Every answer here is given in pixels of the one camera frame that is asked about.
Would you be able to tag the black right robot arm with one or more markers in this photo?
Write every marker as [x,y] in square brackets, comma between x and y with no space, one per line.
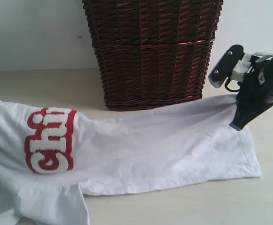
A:
[265,76]

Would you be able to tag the dark brown wicker basket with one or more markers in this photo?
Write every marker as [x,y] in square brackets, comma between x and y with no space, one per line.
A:
[152,53]

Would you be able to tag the white t-shirt red lettering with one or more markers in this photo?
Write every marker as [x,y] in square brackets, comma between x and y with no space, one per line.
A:
[51,157]

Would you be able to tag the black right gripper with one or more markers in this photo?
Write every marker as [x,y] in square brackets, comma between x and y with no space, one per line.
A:
[250,103]

